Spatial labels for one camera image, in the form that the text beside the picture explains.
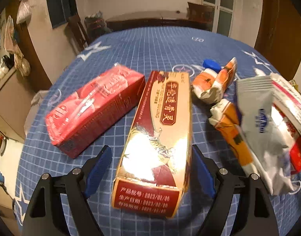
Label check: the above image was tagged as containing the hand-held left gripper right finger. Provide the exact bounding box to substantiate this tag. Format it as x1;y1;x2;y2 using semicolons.
191;144;280;236

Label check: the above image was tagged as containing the blue star-print tablecloth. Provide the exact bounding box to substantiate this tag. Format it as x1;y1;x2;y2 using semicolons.
13;26;301;236

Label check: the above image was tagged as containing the hanging white plastic bag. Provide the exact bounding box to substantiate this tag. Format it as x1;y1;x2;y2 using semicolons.
16;0;33;24

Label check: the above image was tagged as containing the small crumpled orange wrapper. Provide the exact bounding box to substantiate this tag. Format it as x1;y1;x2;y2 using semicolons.
191;57;238;104

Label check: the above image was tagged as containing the white plastic packet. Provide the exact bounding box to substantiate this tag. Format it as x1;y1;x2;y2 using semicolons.
235;75;301;196

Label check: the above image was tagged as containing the dark blue curtain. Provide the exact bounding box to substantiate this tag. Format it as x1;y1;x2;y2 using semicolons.
45;0;78;29

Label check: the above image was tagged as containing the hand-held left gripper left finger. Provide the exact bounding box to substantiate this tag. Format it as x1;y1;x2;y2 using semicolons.
22;145;113;236

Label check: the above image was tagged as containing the dark wooden table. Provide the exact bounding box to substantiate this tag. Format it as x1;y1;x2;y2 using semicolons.
106;11;213;33

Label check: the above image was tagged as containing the red plastic-wrapped box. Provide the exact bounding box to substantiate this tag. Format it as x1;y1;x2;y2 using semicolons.
45;65;146;159

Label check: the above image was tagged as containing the long orange wrapper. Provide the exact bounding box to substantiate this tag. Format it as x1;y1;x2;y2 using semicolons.
208;99;257;175

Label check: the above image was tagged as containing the wooden chair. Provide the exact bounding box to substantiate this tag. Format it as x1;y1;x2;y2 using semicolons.
68;14;91;53

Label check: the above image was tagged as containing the brown wooden door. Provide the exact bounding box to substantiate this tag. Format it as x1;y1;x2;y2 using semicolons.
254;0;301;79

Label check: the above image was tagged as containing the dark wooden armchair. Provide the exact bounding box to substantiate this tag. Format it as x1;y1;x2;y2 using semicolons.
187;2;215;28

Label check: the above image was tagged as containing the glass-paned door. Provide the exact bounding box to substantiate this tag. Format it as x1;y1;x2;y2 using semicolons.
203;0;236;38

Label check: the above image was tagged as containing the blue bottle cap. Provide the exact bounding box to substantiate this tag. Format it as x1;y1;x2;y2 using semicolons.
203;59;221;73

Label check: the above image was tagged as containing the dark bag with red print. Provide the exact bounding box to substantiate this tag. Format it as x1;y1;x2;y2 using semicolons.
84;11;109;34

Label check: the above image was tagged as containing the red and white packet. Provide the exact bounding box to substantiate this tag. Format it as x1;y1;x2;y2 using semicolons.
270;73;301;173

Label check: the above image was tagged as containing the long beige and maroon box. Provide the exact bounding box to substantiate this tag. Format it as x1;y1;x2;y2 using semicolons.
112;70;192;219

